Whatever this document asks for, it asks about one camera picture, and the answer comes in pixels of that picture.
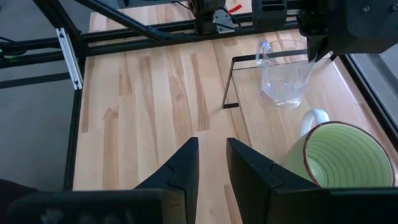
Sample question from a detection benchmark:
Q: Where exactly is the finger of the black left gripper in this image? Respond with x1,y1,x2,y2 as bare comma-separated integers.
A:
306,34,331,63

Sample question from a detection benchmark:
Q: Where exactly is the clear glass mug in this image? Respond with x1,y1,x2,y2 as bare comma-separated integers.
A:
255,39,317,110

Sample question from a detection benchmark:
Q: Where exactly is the green ceramic mug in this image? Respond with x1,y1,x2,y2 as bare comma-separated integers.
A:
280,108,397,189

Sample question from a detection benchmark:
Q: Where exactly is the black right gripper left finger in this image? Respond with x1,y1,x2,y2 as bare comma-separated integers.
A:
133,136,200,224

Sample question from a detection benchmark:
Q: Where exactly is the wooden shelf with black frame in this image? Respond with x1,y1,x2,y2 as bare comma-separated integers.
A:
221,29,398,187

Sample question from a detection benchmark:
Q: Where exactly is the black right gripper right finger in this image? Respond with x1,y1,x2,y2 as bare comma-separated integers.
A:
226,138,322,224

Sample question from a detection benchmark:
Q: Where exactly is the silver metal bracket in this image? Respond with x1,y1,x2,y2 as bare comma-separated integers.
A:
212,9,236,35

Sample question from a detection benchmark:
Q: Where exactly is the black rig frame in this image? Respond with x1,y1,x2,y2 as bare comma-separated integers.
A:
0,0,398,191

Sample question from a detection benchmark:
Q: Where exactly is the silver aluminium extrusion bar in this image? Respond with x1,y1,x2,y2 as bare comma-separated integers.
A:
55,27,84,91

